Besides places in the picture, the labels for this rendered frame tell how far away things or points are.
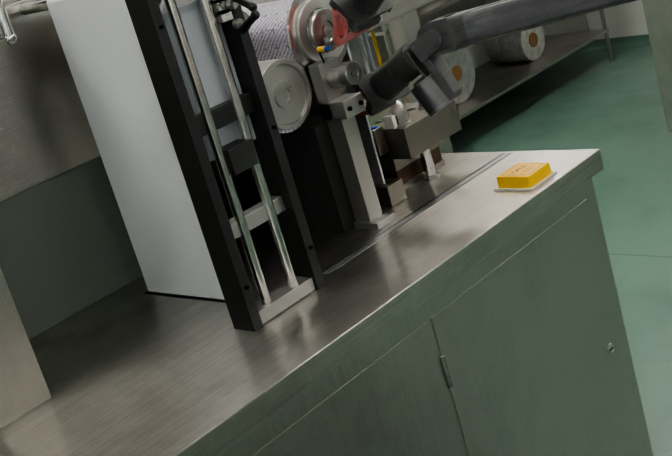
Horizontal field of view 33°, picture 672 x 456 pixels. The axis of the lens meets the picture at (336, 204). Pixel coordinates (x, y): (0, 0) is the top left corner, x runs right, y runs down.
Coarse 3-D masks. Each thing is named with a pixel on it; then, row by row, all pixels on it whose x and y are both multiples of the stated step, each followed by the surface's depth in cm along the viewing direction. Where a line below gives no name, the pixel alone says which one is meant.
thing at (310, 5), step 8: (312, 0) 192; (320, 0) 194; (328, 0) 195; (304, 8) 191; (312, 8) 192; (320, 8) 195; (328, 8) 195; (304, 16) 191; (296, 24) 190; (304, 24) 191; (296, 32) 191; (304, 32) 191; (304, 40) 191; (304, 48) 191; (312, 48) 192; (336, 48) 196; (312, 56) 192; (328, 56) 195
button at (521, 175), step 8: (512, 168) 200; (520, 168) 199; (528, 168) 197; (536, 168) 196; (544, 168) 197; (504, 176) 197; (512, 176) 196; (520, 176) 195; (528, 176) 193; (536, 176) 195; (544, 176) 197; (504, 184) 197; (512, 184) 196; (520, 184) 195; (528, 184) 194
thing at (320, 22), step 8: (312, 16) 191; (320, 16) 192; (328, 16) 194; (312, 24) 191; (320, 24) 192; (328, 24) 194; (312, 32) 191; (320, 32) 192; (328, 32) 194; (312, 40) 192; (320, 40) 192; (328, 40) 194
